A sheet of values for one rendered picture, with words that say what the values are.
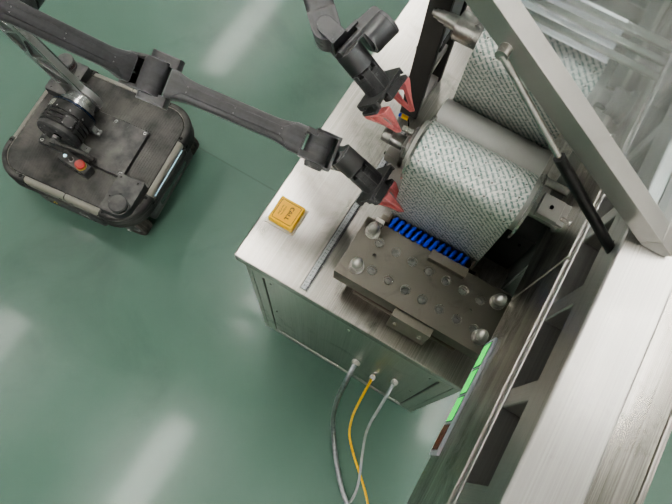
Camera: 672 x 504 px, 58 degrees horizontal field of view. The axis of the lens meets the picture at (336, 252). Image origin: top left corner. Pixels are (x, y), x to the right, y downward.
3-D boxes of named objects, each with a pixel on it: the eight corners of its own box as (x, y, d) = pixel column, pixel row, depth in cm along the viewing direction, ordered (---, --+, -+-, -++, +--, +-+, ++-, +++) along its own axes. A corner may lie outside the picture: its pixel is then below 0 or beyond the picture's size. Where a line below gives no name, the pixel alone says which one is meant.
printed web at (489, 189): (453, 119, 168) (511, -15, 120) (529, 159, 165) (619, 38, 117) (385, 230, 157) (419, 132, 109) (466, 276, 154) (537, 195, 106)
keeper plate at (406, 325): (389, 317, 149) (395, 307, 138) (425, 338, 148) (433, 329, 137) (384, 326, 148) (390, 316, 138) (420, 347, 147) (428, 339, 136)
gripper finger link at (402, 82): (390, 130, 130) (364, 98, 125) (406, 105, 132) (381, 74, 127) (412, 126, 125) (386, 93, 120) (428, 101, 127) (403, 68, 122)
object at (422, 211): (391, 212, 146) (403, 179, 129) (478, 261, 143) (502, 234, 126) (390, 214, 146) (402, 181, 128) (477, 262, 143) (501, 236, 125)
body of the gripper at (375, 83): (361, 113, 125) (338, 87, 121) (385, 78, 128) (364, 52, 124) (381, 110, 120) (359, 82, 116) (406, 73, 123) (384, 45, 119)
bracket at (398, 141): (381, 180, 162) (397, 120, 133) (402, 191, 161) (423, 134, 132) (372, 194, 160) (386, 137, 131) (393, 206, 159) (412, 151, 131)
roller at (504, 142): (441, 116, 144) (453, 87, 133) (538, 167, 141) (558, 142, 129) (418, 155, 140) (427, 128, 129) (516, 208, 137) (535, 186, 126)
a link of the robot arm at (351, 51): (328, 53, 120) (338, 56, 115) (352, 28, 119) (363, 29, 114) (349, 79, 123) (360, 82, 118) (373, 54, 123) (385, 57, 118)
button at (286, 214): (282, 198, 159) (282, 195, 156) (305, 211, 158) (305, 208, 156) (268, 220, 157) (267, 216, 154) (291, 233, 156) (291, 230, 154)
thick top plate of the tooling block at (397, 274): (365, 224, 150) (368, 215, 144) (510, 306, 145) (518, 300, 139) (332, 277, 145) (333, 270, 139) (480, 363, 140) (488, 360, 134)
